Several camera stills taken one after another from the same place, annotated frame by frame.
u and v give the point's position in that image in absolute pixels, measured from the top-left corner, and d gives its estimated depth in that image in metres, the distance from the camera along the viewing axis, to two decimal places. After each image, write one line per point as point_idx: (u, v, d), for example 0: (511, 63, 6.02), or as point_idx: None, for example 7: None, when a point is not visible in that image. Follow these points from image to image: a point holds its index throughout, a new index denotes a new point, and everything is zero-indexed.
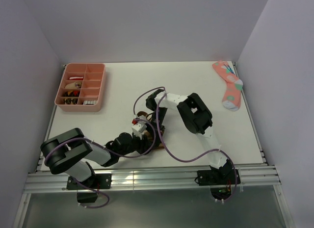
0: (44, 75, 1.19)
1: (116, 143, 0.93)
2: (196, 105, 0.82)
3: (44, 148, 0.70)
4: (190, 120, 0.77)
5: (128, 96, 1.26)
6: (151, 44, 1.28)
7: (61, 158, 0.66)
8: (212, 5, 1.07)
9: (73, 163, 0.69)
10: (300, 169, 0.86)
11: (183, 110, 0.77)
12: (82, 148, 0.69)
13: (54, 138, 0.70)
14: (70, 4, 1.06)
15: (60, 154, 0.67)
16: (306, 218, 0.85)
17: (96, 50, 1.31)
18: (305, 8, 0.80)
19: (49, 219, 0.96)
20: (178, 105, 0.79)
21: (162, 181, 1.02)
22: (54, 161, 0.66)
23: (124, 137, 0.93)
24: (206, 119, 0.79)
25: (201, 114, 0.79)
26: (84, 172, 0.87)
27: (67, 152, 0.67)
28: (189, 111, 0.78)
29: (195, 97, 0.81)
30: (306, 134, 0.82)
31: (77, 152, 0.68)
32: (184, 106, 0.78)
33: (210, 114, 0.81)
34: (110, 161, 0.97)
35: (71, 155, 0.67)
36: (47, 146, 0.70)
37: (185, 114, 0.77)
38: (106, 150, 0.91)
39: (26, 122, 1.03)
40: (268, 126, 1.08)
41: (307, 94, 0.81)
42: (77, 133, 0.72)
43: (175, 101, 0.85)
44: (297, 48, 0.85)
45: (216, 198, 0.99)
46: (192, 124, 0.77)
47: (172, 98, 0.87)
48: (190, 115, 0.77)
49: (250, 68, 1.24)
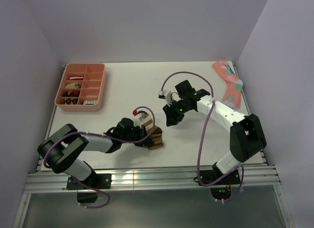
0: (44, 75, 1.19)
1: (118, 128, 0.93)
2: (250, 128, 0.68)
3: (41, 151, 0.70)
4: (242, 148, 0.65)
5: (128, 96, 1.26)
6: (152, 44, 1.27)
7: (60, 155, 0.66)
8: (212, 5, 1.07)
9: (74, 158, 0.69)
10: (300, 169, 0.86)
11: (239, 135, 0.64)
12: (78, 142, 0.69)
13: (48, 139, 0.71)
14: (70, 3, 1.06)
15: (58, 152, 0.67)
16: (307, 218, 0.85)
17: (96, 50, 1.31)
18: (306, 8, 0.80)
19: (49, 219, 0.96)
20: (233, 126, 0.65)
21: (162, 181, 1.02)
22: (55, 160, 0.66)
23: (126, 120, 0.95)
24: (258, 149, 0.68)
25: (255, 142, 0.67)
26: (84, 170, 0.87)
27: (65, 149, 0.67)
28: (244, 137, 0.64)
29: (254, 121, 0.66)
30: (306, 134, 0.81)
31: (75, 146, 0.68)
32: (240, 130, 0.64)
33: (264, 144, 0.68)
34: (115, 145, 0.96)
35: (69, 151, 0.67)
36: (44, 148, 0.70)
37: (239, 141, 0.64)
38: (106, 137, 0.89)
39: (26, 121, 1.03)
40: (268, 127, 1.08)
41: (308, 94, 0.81)
42: (69, 128, 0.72)
43: (226, 116, 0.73)
44: (297, 48, 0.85)
45: (216, 198, 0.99)
46: (243, 152, 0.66)
47: (223, 112, 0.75)
48: (243, 143, 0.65)
49: (250, 68, 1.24)
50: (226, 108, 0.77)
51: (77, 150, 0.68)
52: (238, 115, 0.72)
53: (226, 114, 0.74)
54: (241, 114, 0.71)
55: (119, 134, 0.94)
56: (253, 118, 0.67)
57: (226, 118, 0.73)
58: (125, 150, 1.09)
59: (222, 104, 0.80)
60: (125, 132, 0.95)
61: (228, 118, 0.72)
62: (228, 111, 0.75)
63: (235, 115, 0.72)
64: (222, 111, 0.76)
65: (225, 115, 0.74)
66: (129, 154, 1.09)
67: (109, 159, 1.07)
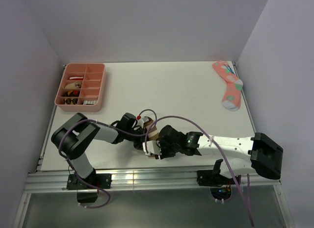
0: (44, 75, 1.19)
1: (123, 120, 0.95)
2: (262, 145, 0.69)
3: (55, 139, 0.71)
4: (273, 169, 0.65)
5: (128, 96, 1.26)
6: (151, 44, 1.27)
7: (75, 140, 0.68)
8: (212, 4, 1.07)
9: (87, 144, 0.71)
10: (300, 169, 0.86)
11: (262, 161, 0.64)
12: (91, 127, 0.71)
13: (60, 128, 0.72)
14: (70, 3, 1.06)
15: (72, 138, 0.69)
16: (307, 218, 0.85)
17: (96, 50, 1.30)
18: (306, 8, 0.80)
19: (49, 219, 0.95)
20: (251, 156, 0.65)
21: (162, 181, 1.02)
22: (71, 146, 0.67)
23: (131, 114, 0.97)
24: (279, 157, 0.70)
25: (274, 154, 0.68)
26: (87, 168, 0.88)
27: (79, 135, 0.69)
28: (266, 159, 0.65)
29: (263, 138, 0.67)
30: (306, 134, 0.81)
31: (89, 132, 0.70)
32: (260, 157, 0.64)
33: (280, 149, 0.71)
34: (119, 136, 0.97)
35: (83, 136, 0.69)
36: (57, 136, 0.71)
37: (266, 167, 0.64)
38: (112, 128, 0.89)
39: (26, 122, 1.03)
40: (268, 127, 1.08)
41: (308, 94, 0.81)
42: (80, 116, 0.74)
43: (237, 148, 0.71)
44: (297, 48, 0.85)
45: (216, 199, 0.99)
46: (275, 172, 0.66)
47: (230, 145, 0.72)
48: (270, 165, 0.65)
49: (250, 69, 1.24)
50: (227, 141, 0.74)
51: (91, 135, 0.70)
52: (245, 141, 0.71)
53: (235, 145, 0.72)
54: (248, 139, 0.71)
55: (124, 127, 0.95)
56: (260, 137, 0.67)
57: (240, 150, 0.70)
58: (125, 150, 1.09)
59: (220, 138, 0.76)
60: (129, 126, 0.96)
61: (241, 150, 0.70)
62: (233, 142, 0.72)
63: (243, 143, 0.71)
64: (228, 145, 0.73)
65: (235, 148, 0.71)
66: (129, 154, 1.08)
67: (109, 159, 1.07)
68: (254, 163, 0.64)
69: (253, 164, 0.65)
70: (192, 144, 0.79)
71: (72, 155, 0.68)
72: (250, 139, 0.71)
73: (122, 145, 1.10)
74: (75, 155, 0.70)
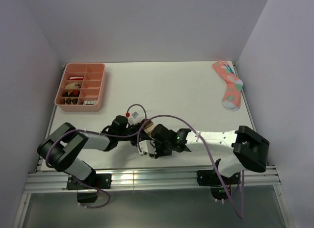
0: (44, 75, 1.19)
1: (114, 126, 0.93)
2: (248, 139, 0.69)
3: (41, 151, 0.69)
4: (257, 161, 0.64)
5: (128, 96, 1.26)
6: (151, 44, 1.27)
7: (62, 151, 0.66)
8: (211, 5, 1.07)
9: (75, 155, 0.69)
10: (300, 169, 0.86)
11: (246, 153, 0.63)
12: (78, 138, 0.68)
13: (47, 139, 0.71)
14: (70, 3, 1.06)
15: (59, 150, 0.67)
16: (307, 218, 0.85)
17: (96, 50, 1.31)
18: (305, 9, 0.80)
19: (49, 219, 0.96)
20: (235, 148, 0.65)
21: (162, 182, 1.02)
22: (57, 158, 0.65)
23: (121, 118, 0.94)
24: (267, 151, 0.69)
25: (260, 148, 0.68)
26: (85, 169, 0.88)
27: (65, 146, 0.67)
28: (250, 152, 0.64)
29: (246, 131, 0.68)
30: (306, 134, 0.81)
31: (76, 142, 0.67)
32: (243, 148, 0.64)
33: (267, 143, 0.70)
34: (112, 143, 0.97)
35: (70, 148, 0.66)
36: (44, 147, 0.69)
37: (249, 158, 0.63)
38: (103, 134, 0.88)
39: (26, 121, 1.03)
40: (268, 127, 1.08)
41: (308, 94, 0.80)
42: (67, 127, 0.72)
43: (222, 142, 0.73)
44: (297, 49, 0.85)
45: (216, 199, 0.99)
46: (260, 164, 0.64)
47: (215, 139, 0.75)
48: (254, 158, 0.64)
49: (250, 69, 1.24)
50: (212, 135, 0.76)
51: (78, 146, 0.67)
52: (229, 135, 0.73)
53: (220, 139, 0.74)
54: (232, 132, 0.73)
55: (116, 131, 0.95)
56: (245, 130, 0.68)
57: (225, 143, 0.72)
58: (125, 150, 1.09)
59: (206, 133, 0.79)
60: (120, 129, 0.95)
61: (225, 143, 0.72)
62: (218, 136, 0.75)
63: (227, 137, 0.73)
64: (213, 139, 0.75)
65: (220, 142, 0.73)
66: (129, 154, 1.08)
67: (108, 158, 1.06)
68: (239, 155, 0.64)
69: (238, 156, 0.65)
70: (181, 140, 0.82)
71: (60, 166, 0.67)
72: (234, 133, 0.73)
73: (121, 145, 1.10)
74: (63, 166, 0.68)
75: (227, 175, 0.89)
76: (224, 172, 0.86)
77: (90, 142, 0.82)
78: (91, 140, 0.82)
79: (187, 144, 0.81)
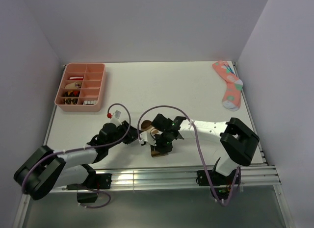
0: (44, 75, 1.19)
1: (101, 136, 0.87)
2: (238, 131, 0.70)
3: (17, 179, 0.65)
4: (243, 153, 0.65)
5: (127, 96, 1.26)
6: (152, 44, 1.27)
7: (39, 179, 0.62)
8: (211, 5, 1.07)
9: (54, 181, 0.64)
10: (300, 169, 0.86)
11: (231, 143, 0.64)
12: (54, 164, 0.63)
13: (23, 165, 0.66)
14: (70, 3, 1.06)
15: (35, 179, 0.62)
16: (307, 218, 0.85)
17: (96, 50, 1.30)
18: (305, 9, 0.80)
19: (49, 219, 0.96)
20: (222, 137, 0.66)
21: (162, 181, 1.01)
22: (33, 188, 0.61)
23: (109, 127, 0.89)
24: (255, 146, 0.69)
25: (249, 141, 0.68)
26: (83, 176, 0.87)
27: (41, 175, 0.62)
28: (237, 143, 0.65)
29: (236, 122, 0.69)
30: (306, 134, 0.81)
31: (52, 168, 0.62)
32: (230, 139, 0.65)
33: (257, 139, 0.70)
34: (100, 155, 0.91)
35: (46, 176, 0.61)
36: (20, 175, 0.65)
37: (235, 148, 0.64)
38: (89, 149, 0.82)
39: (26, 122, 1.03)
40: (268, 127, 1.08)
41: (308, 94, 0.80)
42: (43, 151, 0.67)
43: (211, 131, 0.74)
44: (297, 49, 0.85)
45: (216, 199, 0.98)
46: (245, 157, 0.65)
47: (206, 128, 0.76)
48: (240, 149, 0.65)
49: (250, 68, 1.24)
50: (205, 124, 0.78)
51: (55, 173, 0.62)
52: (220, 125, 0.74)
53: (210, 128, 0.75)
54: (223, 122, 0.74)
55: (104, 141, 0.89)
56: (235, 121, 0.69)
57: (214, 133, 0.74)
58: (125, 150, 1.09)
59: (200, 122, 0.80)
60: (110, 138, 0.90)
61: (214, 132, 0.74)
62: (209, 125, 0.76)
63: (218, 126, 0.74)
64: (204, 127, 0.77)
65: (210, 131, 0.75)
66: (129, 154, 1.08)
67: (108, 158, 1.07)
68: (224, 143, 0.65)
69: (224, 145, 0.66)
70: (174, 127, 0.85)
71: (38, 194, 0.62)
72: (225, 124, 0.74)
73: (121, 145, 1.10)
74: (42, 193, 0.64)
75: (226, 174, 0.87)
76: (221, 170, 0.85)
77: (74, 161, 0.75)
78: (74, 160, 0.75)
79: (180, 131, 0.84)
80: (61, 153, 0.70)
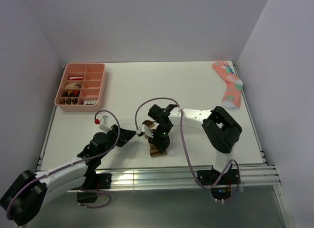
0: (44, 75, 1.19)
1: (92, 146, 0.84)
2: (221, 119, 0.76)
3: (3, 204, 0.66)
4: (221, 138, 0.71)
5: (127, 96, 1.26)
6: (152, 44, 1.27)
7: (23, 206, 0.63)
8: (211, 5, 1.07)
9: (38, 205, 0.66)
10: (300, 169, 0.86)
11: (212, 128, 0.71)
12: (34, 192, 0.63)
13: (8, 191, 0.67)
14: (70, 3, 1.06)
15: (18, 205, 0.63)
16: (307, 218, 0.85)
17: (96, 50, 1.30)
18: (306, 9, 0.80)
19: (49, 219, 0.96)
20: (205, 122, 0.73)
21: (162, 182, 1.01)
22: (16, 215, 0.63)
23: (100, 137, 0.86)
24: (236, 134, 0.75)
25: (230, 130, 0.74)
26: (77, 183, 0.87)
27: (23, 202, 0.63)
28: (217, 128, 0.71)
29: (221, 110, 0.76)
30: (306, 134, 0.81)
31: (33, 196, 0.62)
32: (211, 124, 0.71)
33: (239, 128, 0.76)
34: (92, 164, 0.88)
35: (27, 205, 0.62)
36: (6, 200, 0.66)
37: (215, 133, 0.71)
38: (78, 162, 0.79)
39: (26, 122, 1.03)
40: (268, 127, 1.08)
41: (308, 94, 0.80)
42: (25, 177, 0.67)
43: (196, 117, 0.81)
44: (297, 49, 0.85)
45: (216, 198, 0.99)
46: (223, 142, 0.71)
47: (192, 114, 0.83)
48: (220, 135, 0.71)
49: (250, 68, 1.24)
50: (193, 111, 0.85)
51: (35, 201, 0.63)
52: (205, 113, 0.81)
53: (196, 115, 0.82)
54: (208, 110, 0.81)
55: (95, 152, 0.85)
56: (219, 110, 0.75)
57: (198, 119, 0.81)
58: (125, 150, 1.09)
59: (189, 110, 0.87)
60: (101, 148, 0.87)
61: (198, 118, 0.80)
62: (196, 112, 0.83)
63: (202, 113, 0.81)
64: (191, 114, 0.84)
65: (196, 117, 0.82)
66: (129, 154, 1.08)
67: (108, 158, 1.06)
68: (206, 128, 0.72)
69: (205, 130, 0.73)
70: (164, 113, 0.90)
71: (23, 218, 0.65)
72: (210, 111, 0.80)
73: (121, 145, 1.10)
74: (28, 215, 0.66)
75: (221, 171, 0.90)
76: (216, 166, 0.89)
77: (60, 180, 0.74)
78: (59, 179, 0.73)
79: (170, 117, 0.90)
80: (43, 177, 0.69)
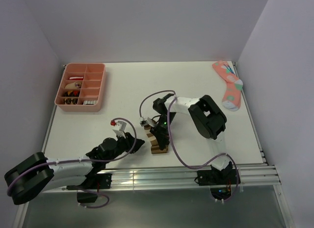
0: (44, 75, 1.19)
1: (99, 150, 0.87)
2: (208, 108, 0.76)
3: (7, 179, 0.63)
4: (204, 123, 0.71)
5: (127, 95, 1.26)
6: (151, 44, 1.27)
7: (25, 186, 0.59)
8: (211, 5, 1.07)
9: (39, 190, 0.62)
10: (300, 169, 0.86)
11: (196, 113, 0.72)
12: (41, 176, 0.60)
13: (14, 167, 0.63)
14: (70, 3, 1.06)
15: (22, 183, 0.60)
16: (307, 218, 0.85)
17: (96, 50, 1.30)
18: (305, 9, 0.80)
19: (49, 219, 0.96)
20: (190, 107, 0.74)
21: (162, 181, 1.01)
22: (17, 192, 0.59)
23: (109, 143, 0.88)
24: (220, 123, 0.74)
25: (215, 117, 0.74)
26: (76, 180, 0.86)
27: (27, 182, 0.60)
28: (201, 114, 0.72)
29: (207, 98, 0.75)
30: (306, 134, 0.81)
31: (39, 180, 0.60)
32: (196, 110, 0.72)
33: (224, 118, 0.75)
34: (96, 167, 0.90)
35: (30, 186, 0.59)
36: (10, 176, 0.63)
37: (198, 117, 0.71)
38: (85, 162, 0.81)
39: (26, 121, 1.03)
40: (268, 127, 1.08)
41: (308, 94, 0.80)
42: (37, 158, 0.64)
43: (186, 104, 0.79)
44: (297, 49, 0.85)
45: (216, 199, 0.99)
46: (205, 127, 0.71)
47: (183, 101, 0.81)
48: (203, 119, 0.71)
49: (250, 68, 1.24)
50: (184, 99, 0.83)
51: (40, 184, 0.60)
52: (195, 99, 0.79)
53: (186, 102, 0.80)
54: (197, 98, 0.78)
55: (101, 157, 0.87)
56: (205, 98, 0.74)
57: (187, 105, 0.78)
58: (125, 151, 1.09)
59: (182, 98, 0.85)
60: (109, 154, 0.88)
61: (187, 104, 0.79)
62: (186, 99, 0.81)
63: (192, 100, 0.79)
64: (182, 101, 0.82)
65: (185, 104, 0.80)
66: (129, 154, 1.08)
67: None
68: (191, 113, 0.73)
69: (191, 114, 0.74)
70: (161, 101, 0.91)
71: (21, 200, 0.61)
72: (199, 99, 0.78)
73: None
74: (26, 198, 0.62)
75: (219, 167, 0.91)
76: (215, 163, 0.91)
77: (65, 171, 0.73)
78: (65, 171, 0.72)
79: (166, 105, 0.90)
80: (53, 164, 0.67)
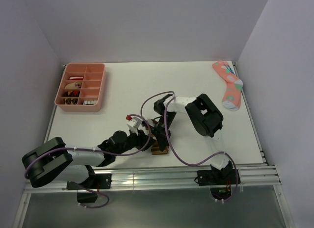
0: (44, 75, 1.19)
1: (110, 142, 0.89)
2: (205, 107, 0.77)
3: (25, 161, 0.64)
4: (200, 120, 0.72)
5: (127, 95, 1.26)
6: (151, 44, 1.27)
7: (44, 168, 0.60)
8: (211, 5, 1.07)
9: (56, 174, 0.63)
10: (300, 169, 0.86)
11: (192, 110, 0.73)
12: (61, 159, 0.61)
13: (33, 150, 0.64)
14: (70, 3, 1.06)
15: (40, 166, 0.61)
16: (307, 218, 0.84)
17: (96, 50, 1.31)
18: (305, 9, 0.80)
19: (49, 219, 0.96)
20: (187, 105, 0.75)
21: (162, 181, 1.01)
22: (36, 175, 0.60)
23: (119, 136, 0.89)
24: (217, 121, 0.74)
25: (212, 115, 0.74)
26: (82, 175, 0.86)
27: (46, 165, 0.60)
28: (198, 111, 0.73)
29: (204, 97, 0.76)
30: (306, 134, 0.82)
31: (59, 163, 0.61)
32: (193, 107, 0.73)
33: (221, 116, 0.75)
34: (107, 160, 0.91)
35: (50, 168, 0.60)
36: (29, 159, 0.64)
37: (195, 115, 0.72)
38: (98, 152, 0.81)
39: (26, 121, 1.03)
40: (268, 126, 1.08)
41: (308, 94, 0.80)
42: (55, 142, 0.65)
43: (183, 103, 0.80)
44: (297, 49, 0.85)
45: (216, 198, 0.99)
46: (201, 124, 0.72)
47: (181, 100, 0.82)
48: (200, 116, 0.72)
49: (250, 68, 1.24)
50: (183, 98, 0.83)
51: (59, 167, 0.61)
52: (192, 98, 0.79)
53: (184, 100, 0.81)
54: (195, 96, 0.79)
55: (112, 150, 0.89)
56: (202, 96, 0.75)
57: (184, 104, 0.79)
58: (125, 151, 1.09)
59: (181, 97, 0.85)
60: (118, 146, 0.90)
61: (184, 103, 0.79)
62: (184, 98, 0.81)
63: (189, 99, 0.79)
64: (179, 100, 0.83)
65: (182, 102, 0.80)
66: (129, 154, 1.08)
67: None
68: (188, 111, 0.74)
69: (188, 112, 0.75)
70: (160, 101, 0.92)
71: (39, 183, 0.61)
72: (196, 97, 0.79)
73: None
74: (43, 182, 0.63)
75: (219, 167, 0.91)
76: (214, 161, 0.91)
77: (79, 160, 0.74)
78: (80, 159, 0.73)
79: (165, 103, 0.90)
80: (71, 149, 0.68)
